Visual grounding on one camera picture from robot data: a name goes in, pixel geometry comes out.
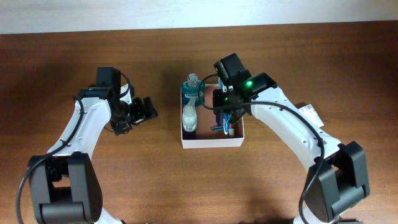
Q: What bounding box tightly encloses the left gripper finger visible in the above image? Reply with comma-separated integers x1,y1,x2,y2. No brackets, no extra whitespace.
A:
143,96,158,119
129,97,146,125

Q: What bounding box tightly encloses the blue disposable razor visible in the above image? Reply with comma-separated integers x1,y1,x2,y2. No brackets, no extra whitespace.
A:
210,126,224,132

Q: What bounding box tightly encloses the clear pump sanitizer bottle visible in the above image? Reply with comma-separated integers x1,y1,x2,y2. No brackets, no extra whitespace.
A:
182,98,198,140

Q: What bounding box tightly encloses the teal mouthwash bottle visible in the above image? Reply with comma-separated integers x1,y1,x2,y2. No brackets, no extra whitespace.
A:
181,73,206,106

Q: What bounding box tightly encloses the green white soap packet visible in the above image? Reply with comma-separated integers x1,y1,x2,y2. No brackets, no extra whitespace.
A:
299,104,324,128

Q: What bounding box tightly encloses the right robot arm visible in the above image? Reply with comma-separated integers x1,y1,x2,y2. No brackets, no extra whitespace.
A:
213,54,370,223

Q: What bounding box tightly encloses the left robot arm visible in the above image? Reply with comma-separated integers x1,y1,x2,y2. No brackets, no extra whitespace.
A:
22,67,158,223

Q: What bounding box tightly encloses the white cardboard box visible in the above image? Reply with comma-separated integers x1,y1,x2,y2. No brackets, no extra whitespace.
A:
180,82,245,149

